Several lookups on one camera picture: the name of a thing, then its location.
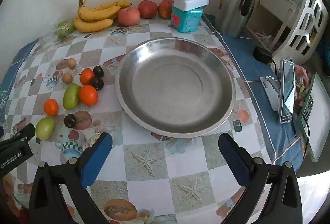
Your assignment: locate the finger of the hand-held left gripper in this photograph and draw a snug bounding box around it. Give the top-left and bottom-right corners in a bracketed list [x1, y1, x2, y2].
[0, 123, 36, 152]

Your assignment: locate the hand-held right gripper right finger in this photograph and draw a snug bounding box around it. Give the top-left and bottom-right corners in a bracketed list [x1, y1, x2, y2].
[218, 132, 303, 224]

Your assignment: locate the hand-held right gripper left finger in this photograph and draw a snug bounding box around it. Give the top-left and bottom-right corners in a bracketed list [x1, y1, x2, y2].
[28, 132, 113, 224]

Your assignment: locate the small green plum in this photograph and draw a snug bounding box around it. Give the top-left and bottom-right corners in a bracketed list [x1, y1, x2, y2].
[35, 117, 55, 140]

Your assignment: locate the small orange tangerine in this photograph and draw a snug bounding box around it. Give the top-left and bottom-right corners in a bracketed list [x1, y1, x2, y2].
[44, 98, 59, 117]
[79, 68, 95, 85]
[79, 85, 99, 106]

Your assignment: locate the large green plum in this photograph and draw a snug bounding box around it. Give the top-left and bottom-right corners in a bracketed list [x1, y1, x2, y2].
[63, 83, 82, 110]

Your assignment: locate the round steel plate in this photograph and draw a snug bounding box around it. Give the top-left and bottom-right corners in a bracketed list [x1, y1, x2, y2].
[115, 37, 235, 139]

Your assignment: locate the checked printed tablecloth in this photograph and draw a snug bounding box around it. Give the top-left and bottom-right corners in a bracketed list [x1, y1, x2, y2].
[0, 14, 310, 224]

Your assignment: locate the smartphone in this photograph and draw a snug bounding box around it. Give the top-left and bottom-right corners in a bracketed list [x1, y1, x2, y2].
[279, 59, 296, 124]

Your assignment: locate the floral patterned cloth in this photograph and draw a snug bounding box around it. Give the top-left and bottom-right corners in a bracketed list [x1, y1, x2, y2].
[294, 64, 314, 106]

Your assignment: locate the black power adapter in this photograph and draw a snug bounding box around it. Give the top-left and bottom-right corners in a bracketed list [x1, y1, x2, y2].
[253, 46, 274, 64]

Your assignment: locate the clear bag of green grapes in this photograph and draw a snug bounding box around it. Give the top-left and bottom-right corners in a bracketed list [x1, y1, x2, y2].
[50, 19, 76, 39]

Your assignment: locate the white plastic bag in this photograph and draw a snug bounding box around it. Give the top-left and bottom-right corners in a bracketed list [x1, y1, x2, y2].
[254, 29, 272, 46]

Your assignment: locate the yellow banana bunch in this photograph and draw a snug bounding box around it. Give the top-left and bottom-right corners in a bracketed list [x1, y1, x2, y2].
[74, 0, 132, 33]

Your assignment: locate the pink apple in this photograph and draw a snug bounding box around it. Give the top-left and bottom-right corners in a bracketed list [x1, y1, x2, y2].
[118, 7, 141, 27]

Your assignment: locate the teal house-shaped box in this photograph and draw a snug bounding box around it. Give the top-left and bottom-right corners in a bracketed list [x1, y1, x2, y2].
[171, 6, 204, 33]

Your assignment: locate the steel kettle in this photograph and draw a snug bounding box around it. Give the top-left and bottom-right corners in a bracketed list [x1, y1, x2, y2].
[215, 0, 265, 39]

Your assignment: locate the white plastic rack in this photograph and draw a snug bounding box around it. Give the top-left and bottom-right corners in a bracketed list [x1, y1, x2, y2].
[246, 0, 328, 64]

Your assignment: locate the red apple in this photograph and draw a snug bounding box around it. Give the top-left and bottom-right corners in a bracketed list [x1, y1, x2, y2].
[158, 0, 174, 19]
[137, 0, 158, 19]

